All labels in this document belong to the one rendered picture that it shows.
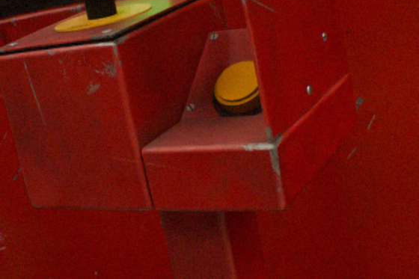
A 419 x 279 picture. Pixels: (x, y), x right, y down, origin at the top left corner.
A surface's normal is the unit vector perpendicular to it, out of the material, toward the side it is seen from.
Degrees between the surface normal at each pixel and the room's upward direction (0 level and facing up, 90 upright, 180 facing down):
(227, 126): 0
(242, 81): 35
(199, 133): 0
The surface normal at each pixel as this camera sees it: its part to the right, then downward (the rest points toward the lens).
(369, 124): -0.25, 0.31
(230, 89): -0.40, -0.59
